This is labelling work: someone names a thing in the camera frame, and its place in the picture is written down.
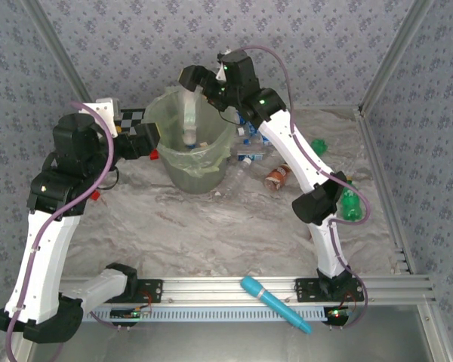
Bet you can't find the blue white label water bottle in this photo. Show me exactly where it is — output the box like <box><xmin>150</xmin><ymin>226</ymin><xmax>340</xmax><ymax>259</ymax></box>
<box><xmin>236</xmin><ymin>152</ymin><xmax>268</xmax><ymax>164</ymax></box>

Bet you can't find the brown tea bottle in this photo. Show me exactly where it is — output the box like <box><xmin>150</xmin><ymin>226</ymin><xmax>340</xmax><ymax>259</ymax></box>
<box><xmin>263</xmin><ymin>162</ymin><xmax>292</xmax><ymax>192</ymax></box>

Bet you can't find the green plastic bin liner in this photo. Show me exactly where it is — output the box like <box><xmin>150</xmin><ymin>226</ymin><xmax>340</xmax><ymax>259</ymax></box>
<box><xmin>145</xmin><ymin>85</ymin><xmax>237</xmax><ymax>179</ymax></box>

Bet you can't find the green translucent trash bin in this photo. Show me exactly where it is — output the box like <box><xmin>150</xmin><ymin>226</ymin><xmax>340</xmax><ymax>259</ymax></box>
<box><xmin>145</xmin><ymin>85</ymin><xmax>237</xmax><ymax>195</ymax></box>

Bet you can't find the black grey checkerboard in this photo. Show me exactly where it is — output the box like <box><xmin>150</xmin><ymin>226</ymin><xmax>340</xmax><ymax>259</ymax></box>
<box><xmin>115</xmin><ymin>108</ymin><xmax>149</xmax><ymax>137</ymax></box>

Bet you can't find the teal marker pen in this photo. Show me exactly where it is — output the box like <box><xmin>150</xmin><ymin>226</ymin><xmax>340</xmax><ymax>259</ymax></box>
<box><xmin>240</xmin><ymin>275</ymin><xmax>313</xmax><ymax>335</ymax></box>

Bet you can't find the grey metal panel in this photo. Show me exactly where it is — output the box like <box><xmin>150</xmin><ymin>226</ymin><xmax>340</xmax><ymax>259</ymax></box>
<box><xmin>26</xmin><ymin>304</ymin><xmax>441</xmax><ymax>362</ymax></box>

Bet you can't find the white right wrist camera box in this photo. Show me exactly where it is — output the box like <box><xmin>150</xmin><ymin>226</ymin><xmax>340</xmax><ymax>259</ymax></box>
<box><xmin>215</xmin><ymin>51</ymin><xmax>232</xmax><ymax>83</ymax></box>

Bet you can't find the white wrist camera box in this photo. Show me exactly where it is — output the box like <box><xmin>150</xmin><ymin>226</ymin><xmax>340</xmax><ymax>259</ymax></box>
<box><xmin>78</xmin><ymin>97</ymin><xmax>125</xmax><ymax>137</ymax></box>
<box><xmin>215</xmin><ymin>51</ymin><xmax>232</xmax><ymax>83</ymax></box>

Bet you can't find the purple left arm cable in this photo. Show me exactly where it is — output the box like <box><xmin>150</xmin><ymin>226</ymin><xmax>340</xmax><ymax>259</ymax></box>
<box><xmin>5</xmin><ymin>100</ymin><xmax>153</xmax><ymax>362</ymax></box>

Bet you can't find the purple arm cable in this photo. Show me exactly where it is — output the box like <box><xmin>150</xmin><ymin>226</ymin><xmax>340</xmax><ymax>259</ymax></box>
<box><xmin>5</xmin><ymin>100</ymin><xmax>153</xmax><ymax>362</ymax></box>
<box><xmin>229</xmin><ymin>44</ymin><xmax>371</xmax><ymax>331</ymax></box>

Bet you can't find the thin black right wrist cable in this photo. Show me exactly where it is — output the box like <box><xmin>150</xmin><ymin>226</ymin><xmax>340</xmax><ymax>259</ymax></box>
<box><xmin>217</xmin><ymin>107</ymin><xmax>243</xmax><ymax>127</ymax></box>

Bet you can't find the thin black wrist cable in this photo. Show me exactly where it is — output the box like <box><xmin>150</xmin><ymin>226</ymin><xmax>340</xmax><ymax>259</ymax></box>
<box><xmin>217</xmin><ymin>107</ymin><xmax>243</xmax><ymax>127</ymax></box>
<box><xmin>97</xmin><ymin>167</ymin><xmax>121</xmax><ymax>190</ymax></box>

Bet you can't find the thin black left wrist cable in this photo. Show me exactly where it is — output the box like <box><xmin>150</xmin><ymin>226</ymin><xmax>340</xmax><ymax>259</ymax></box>
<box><xmin>97</xmin><ymin>167</ymin><xmax>121</xmax><ymax>190</ymax></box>

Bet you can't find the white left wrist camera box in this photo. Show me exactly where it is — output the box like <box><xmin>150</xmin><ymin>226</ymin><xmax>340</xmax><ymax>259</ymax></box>
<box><xmin>78</xmin><ymin>97</ymin><xmax>125</xmax><ymax>137</ymax></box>

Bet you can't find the aluminium frame post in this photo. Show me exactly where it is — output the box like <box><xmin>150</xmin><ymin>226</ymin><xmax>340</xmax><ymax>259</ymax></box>
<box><xmin>22</xmin><ymin>0</ymin><xmax>97</xmax><ymax>111</ymax></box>
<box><xmin>357</xmin><ymin>0</ymin><xmax>437</xmax><ymax>114</ymax></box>

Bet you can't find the long aluminium base rail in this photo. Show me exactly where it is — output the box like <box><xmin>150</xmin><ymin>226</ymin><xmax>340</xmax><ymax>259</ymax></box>
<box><xmin>60</xmin><ymin>276</ymin><xmax>437</xmax><ymax>305</ymax></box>

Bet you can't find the blue-grey slotted cable duct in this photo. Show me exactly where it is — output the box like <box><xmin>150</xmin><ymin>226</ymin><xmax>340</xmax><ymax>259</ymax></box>
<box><xmin>83</xmin><ymin>305</ymin><xmax>351</xmax><ymax>324</ymax></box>

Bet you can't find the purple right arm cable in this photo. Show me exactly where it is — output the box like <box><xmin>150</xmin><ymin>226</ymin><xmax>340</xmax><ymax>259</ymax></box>
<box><xmin>229</xmin><ymin>44</ymin><xmax>371</xmax><ymax>331</ymax></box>

